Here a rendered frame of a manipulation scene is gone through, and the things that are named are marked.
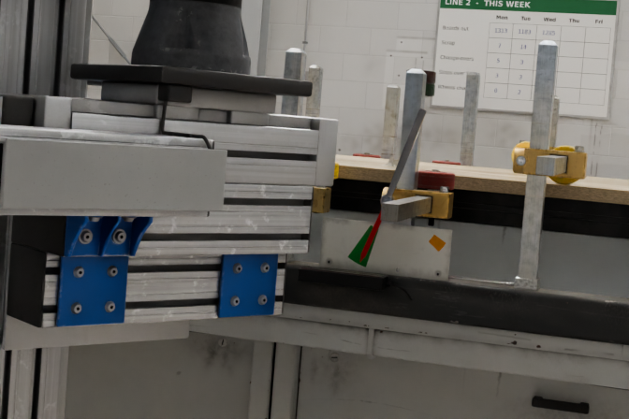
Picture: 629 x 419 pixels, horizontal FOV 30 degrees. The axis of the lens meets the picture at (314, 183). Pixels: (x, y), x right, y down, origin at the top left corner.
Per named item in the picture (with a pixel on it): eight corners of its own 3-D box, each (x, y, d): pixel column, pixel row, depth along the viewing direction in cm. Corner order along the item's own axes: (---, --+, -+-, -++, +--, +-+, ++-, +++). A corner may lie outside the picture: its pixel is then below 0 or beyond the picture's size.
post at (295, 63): (284, 285, 238) (302, 48, 235) (267, 283, 239) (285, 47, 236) (288, 283, 241) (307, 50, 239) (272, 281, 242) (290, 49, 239)
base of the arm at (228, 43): (172, 67, 138) (178, -17, 138) (109, 65, 150) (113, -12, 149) (273, 78, 148) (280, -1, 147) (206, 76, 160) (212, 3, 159)
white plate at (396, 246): (447, 281, 227) (451, 230, 227) (318, 267, 235) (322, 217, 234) (447, 281, 228) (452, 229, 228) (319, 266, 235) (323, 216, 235)
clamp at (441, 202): (447, 219, 227) (449, 193, 227) (379, 212, 231) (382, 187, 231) (452, 217, 233) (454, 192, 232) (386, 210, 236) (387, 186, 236)
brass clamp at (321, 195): (322, 213, 234) (324, 188, 233) (258, 207, 237) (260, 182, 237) (330, 211, 240) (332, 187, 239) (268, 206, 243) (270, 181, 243)
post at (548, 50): (534, 292, 224) (557, 40, 221) (516, 290, 225) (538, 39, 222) (536, 290, 227) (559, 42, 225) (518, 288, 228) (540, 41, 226)
